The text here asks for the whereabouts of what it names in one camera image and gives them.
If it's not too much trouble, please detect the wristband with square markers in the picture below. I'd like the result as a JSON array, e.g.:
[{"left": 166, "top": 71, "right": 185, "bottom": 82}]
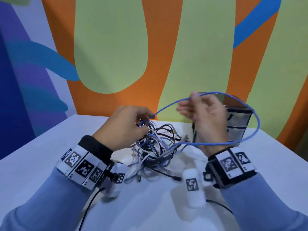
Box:
[
  {"left": 205, "top": 147, "right": 257, "bottom": 189},
  {"left": 56, "top": 144, "right": 111, "bottom": 190}
]

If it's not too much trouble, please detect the small clear plastic drawer unit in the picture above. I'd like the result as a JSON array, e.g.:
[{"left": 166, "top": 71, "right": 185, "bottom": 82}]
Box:
[{"left": 192, "top": 92, "right": 253, "bottom": 145}]

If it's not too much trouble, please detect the person's left hand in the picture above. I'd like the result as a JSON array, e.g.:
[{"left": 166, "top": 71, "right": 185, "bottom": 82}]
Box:
[{"left": 93, "top": 106, "right": 156, "bottom": 152}]

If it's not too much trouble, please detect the right wristband with square markers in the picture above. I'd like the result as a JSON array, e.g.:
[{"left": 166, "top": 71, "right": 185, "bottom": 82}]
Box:
[{"left": 205, "top": 147, "right": 257, "bottom": 189}]

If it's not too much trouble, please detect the black camera cable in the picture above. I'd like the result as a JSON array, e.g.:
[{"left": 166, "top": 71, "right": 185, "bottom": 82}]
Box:
[
  {"left": 206, "top": 199, "right": 234, "bottom": 214},
  {"left": 78, "top": 187, "right": 105, "bottom": 231}
]

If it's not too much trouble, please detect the tangle of assorted cables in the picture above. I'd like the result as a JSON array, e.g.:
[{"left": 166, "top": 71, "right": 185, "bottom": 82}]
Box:
[{"left": 125, "top": 120, "right": 190, "bottom": 183}]

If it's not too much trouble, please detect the left wristband with square markers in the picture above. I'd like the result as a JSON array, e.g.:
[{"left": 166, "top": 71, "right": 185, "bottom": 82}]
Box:
[{"left": 56, "top": 144, "right": 111, "bottom": 190}]

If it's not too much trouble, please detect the person's left forearm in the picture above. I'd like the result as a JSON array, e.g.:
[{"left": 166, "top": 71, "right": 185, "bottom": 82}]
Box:
[{"left": 0, "top": 136, "right": 113, "bottom": 231}]

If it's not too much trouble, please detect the blue network cable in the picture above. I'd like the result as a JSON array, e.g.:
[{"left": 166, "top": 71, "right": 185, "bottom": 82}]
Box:
[{"left": 127, "top": 91, "right": 261, "bottom": 167}]

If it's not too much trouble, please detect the black left camera cable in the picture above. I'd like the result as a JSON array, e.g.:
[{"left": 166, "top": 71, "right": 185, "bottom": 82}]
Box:
[{"left": 78, "top": 187, "right": 105, "bottom": 231}]

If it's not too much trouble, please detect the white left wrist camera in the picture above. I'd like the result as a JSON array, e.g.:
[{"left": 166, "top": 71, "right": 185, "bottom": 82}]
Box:
[{"left": 103, "top": 163, "right": 128, "bottom": 198}]

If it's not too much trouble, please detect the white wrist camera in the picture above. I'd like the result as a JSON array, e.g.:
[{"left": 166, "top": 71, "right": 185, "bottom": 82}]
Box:
[
  {"left": 103, "top": 163, "right": 128, "bottom": 198},
  {"left": 182, "top": 168, "right": 207, "bottom": 209}
]

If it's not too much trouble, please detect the person's right forearm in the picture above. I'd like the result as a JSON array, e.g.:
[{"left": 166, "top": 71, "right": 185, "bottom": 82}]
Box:
[{"left": 207, "top": 147, "right": 308, "bottom": 231}]

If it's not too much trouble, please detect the person's right hand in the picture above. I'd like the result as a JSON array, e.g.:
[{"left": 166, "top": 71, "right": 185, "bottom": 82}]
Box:
[{"left": 177, "top": 92, "right": 229, "bottom": 157}]

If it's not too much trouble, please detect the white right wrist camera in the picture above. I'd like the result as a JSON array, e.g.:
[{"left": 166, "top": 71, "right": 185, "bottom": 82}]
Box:
[{"left": 182, "top": 168, "right": 207, "bottom": 209}]

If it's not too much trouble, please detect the black right camera cable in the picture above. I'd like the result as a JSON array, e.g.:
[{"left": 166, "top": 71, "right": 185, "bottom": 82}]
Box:
[{"left": 206, "top": 199, "right": 234, "bottom": 214}]

